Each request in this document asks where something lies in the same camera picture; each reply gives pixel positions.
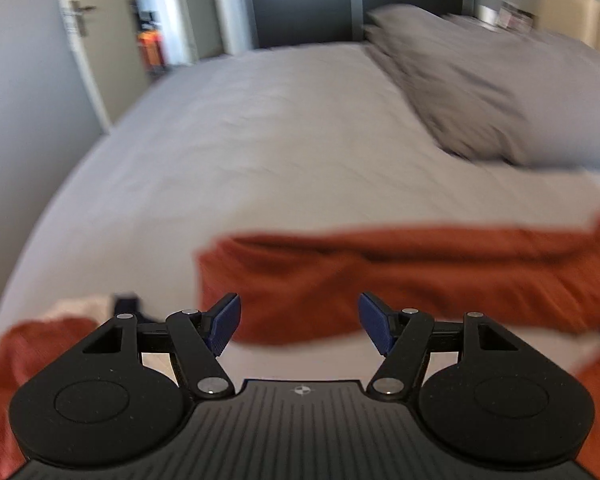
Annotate white door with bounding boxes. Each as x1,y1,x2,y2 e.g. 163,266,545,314
49,0,157,133

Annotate items on nightstand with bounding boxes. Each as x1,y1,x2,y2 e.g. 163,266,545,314
499,0,536,32

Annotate white door frame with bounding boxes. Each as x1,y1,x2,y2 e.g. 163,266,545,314
206,0,260,57

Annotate taupe pillow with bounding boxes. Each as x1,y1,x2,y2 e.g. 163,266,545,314
364,24,531,165

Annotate bed with white sheet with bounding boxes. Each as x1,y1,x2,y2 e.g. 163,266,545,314
0,41,600,413

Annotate orange object in hallway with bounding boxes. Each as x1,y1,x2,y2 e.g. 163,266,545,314
137,29,170,73

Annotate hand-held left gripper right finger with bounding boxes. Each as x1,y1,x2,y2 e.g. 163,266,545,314
358,292,524,402

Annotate dark wardrobe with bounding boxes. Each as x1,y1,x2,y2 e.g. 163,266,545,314
244,0,467,52

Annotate rust orange garment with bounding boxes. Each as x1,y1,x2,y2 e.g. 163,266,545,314
195,204,600,413

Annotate grey pillow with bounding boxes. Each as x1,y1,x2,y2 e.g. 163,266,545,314
367,3,600,170

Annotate rust orange cloth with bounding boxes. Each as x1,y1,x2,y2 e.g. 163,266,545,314
0,317,112,480

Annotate beige headboard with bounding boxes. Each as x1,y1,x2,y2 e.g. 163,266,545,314
529,0,600,67

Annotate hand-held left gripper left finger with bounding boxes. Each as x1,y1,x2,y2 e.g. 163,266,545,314
82,293,242,402

